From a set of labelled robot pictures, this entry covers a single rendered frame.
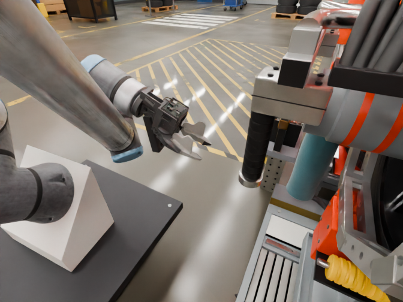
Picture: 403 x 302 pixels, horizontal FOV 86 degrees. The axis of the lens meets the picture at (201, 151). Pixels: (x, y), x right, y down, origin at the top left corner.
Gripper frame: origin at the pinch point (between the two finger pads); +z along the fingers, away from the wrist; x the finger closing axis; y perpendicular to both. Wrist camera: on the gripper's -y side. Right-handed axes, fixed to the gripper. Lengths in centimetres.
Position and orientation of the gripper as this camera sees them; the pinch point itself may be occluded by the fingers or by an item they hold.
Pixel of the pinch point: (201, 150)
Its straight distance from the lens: 57.1
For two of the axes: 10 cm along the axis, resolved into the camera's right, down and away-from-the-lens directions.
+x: 3.9, -5.8, 7.2
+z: 8.3, 5.5, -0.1
